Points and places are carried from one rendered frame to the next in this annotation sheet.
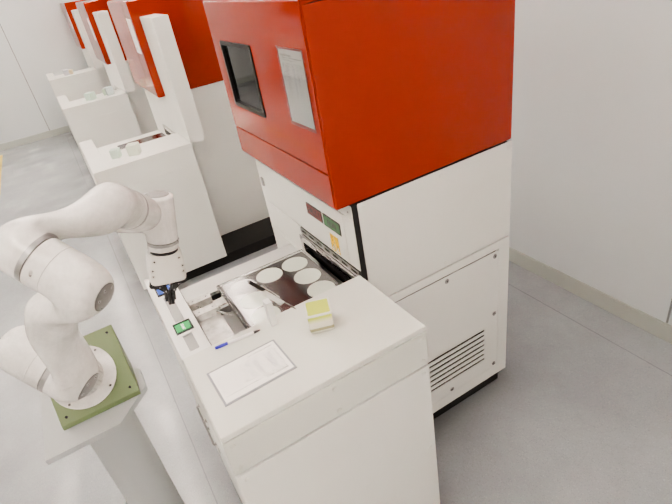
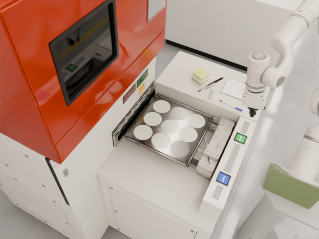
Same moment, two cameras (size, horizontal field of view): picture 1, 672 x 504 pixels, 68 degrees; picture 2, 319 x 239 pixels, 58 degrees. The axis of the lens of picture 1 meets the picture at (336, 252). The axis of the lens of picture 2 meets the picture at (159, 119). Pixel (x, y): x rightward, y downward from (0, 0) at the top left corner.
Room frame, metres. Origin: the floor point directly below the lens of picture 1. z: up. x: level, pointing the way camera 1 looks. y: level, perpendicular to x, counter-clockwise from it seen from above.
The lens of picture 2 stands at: (2.17, 0.93, 2.13)
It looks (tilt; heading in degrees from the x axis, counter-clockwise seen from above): 50 degrees down; 230
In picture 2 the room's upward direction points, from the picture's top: 4 degrees clockwise
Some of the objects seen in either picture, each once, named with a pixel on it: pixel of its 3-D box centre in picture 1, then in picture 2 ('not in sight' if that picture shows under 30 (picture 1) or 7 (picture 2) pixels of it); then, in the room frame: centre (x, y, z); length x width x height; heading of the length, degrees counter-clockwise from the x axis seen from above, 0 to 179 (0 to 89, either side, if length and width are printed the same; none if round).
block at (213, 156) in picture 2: (206, 312); (211, 155); (1.43, 0.48, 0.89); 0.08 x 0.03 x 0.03; 115
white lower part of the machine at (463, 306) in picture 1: (390, 304); (79, 157); (1.90, -0.21, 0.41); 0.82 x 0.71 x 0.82; 25
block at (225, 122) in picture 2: not in sight; (227, 123); (1.21, 0.38, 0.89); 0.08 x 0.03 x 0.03; 115
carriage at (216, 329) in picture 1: (216, 329); (215, 147); (1.36, 0.45, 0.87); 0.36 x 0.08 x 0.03; 25
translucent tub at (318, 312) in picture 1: (319, 315); (200, 76); (1.16, 0.08, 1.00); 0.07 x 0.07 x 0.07; 5
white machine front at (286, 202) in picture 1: (304, 218); (114, 120); (1.75, 0.10, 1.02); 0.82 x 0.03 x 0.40; 25
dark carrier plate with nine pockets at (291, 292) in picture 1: (281, 288); (170, 126); (1.49, 0.22, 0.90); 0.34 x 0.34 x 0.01; 25
